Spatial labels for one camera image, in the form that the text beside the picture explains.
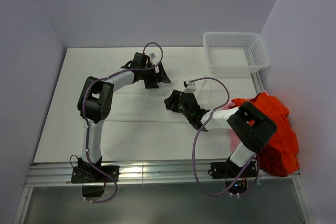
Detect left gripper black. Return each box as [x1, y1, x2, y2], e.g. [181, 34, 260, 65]
[141, 62, 171, 89]

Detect white t shirt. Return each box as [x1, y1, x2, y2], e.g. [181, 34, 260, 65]
[106, 79, 224, 123]

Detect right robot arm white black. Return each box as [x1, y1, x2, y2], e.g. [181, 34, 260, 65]
[164, 90, 277, 177]

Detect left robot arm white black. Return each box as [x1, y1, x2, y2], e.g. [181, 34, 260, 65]
[77, 52, 171, 182]

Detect white plastic basket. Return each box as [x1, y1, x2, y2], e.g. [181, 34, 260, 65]
[203, 32, 270, 74]

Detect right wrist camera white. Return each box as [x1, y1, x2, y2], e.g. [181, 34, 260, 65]
[183, 80, 197, 93]

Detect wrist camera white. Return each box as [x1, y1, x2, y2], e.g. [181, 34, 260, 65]
[142, 52, 156, 63]
[183, 80, 197, 93]

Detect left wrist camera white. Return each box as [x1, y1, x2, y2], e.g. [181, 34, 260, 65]
[142, 52, 156, 63]

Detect aluminium rail frame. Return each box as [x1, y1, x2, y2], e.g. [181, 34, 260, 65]
[13, 73, 316, 224]

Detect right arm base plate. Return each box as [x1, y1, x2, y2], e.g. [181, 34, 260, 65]
[208, 159, 258, 179]

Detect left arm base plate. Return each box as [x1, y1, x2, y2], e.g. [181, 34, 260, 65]
[70, 165, 120, 184]

